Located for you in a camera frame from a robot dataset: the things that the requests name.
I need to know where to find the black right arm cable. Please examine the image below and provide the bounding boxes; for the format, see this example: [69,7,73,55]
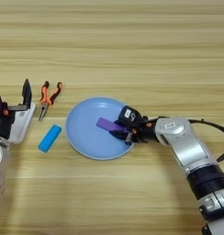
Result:
[158,115,224,163]

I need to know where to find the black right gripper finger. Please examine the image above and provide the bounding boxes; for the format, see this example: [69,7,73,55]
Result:
[109,129,132,141]

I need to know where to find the orange black needle-nose pliers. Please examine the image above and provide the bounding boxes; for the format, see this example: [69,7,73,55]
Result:
[38,81,63,122]

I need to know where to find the light blue rectangular block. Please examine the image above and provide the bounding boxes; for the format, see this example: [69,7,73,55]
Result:
[38,124,62,153]

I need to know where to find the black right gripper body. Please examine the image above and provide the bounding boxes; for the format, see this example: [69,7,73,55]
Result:
[125,117,158,145]

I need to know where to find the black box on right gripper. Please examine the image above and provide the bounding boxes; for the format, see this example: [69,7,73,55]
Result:
[118,105,143,129]

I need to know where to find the light blue round plate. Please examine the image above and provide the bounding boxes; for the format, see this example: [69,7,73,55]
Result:
[65,96,137,161]

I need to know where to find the purple rectangular block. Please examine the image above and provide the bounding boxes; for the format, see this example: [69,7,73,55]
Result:
[95,117,127,133]

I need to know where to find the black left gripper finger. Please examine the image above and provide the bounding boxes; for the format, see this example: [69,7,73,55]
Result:
[7,78,33,112]

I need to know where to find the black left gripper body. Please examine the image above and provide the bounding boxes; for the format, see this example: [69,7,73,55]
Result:
[0,104,16,140]

